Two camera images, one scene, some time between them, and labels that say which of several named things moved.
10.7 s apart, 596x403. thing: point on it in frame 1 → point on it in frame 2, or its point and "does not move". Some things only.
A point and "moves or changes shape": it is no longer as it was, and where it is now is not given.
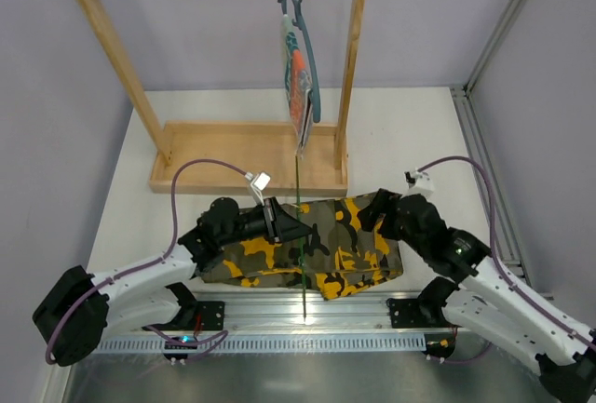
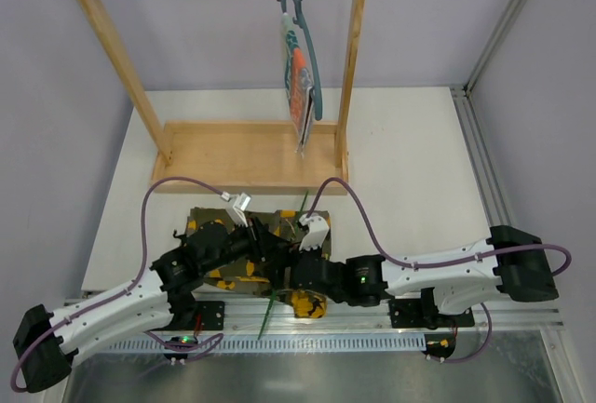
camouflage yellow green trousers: (338, 256) moves or changes shape
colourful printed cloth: (297, 86) does not move
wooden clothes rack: (222, 157) does not move
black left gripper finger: (283, 225) → (270, 248)
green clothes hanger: (300, 236) → (275, 291)
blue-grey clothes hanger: (302, 20) does not move
